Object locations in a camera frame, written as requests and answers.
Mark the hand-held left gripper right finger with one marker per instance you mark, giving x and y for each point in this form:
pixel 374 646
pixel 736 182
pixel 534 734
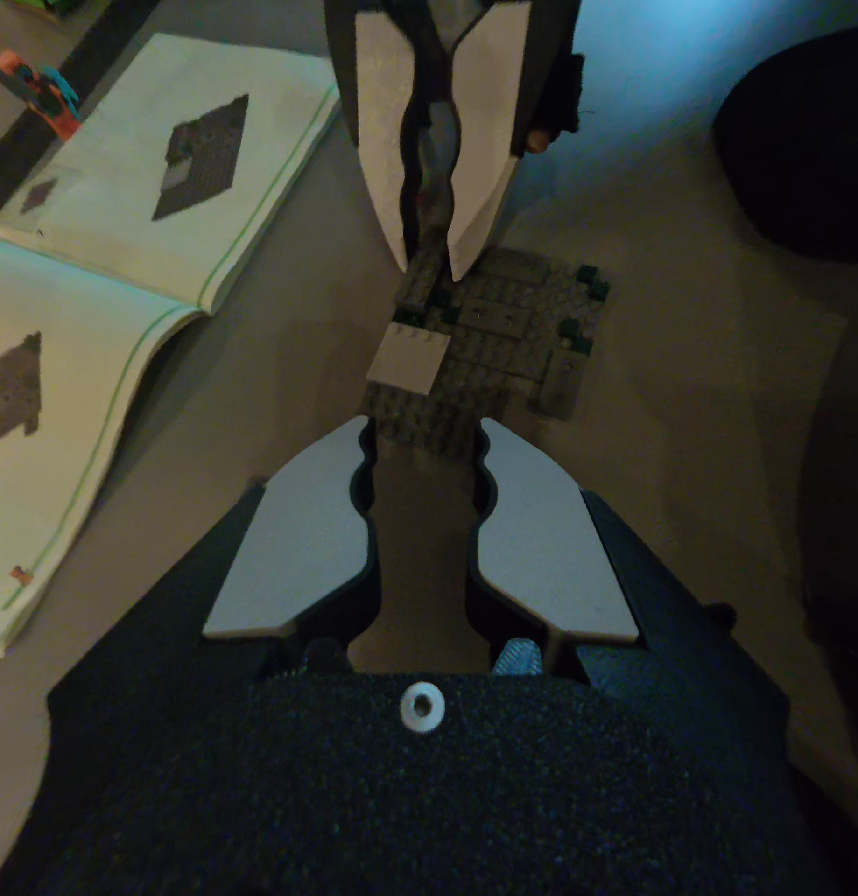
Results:
pixel 555 560

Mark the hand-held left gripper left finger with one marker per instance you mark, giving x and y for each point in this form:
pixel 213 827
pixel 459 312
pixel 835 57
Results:
pixel 296 553

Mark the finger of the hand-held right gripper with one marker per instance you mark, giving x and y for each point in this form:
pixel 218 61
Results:
pixel 492 119
pixel 380 105

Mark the grey toy brick plate assembly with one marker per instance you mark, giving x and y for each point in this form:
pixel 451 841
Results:
pixel 506 329

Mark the instruction booklet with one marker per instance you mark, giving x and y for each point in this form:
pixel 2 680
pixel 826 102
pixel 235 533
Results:
pixel 121 175

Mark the orange toy minifigure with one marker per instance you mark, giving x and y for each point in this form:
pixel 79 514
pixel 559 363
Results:
pixel 44 91

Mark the person's right hand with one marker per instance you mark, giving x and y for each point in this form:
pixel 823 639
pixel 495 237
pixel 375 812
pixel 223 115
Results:
pixel 539 141

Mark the black mesh pad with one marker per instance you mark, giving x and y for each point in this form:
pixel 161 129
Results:
pixel 800 140

